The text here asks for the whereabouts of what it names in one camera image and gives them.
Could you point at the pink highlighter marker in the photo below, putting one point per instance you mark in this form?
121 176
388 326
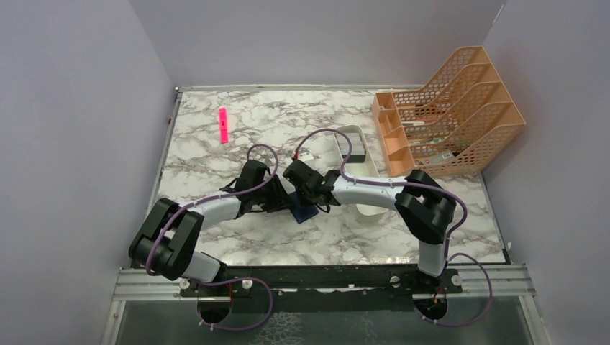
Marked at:
223 126

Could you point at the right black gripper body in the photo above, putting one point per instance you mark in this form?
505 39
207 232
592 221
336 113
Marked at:
305 197

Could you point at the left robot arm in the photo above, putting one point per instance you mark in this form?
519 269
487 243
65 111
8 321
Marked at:
176 257

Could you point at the aluminium frame rail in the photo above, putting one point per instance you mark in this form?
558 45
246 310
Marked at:
507 280

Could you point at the orange mesh file organizer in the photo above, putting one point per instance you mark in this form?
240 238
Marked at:
468 89

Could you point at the pens in organizer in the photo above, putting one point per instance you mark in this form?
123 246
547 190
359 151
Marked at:
434 142

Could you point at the stack of grey cards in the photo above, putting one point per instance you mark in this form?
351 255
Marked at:
351 145

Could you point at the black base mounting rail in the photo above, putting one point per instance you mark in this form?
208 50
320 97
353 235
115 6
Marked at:
403 278

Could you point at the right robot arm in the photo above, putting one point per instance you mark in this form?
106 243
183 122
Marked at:
425 207

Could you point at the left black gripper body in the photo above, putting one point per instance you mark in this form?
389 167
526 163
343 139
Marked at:
270 195

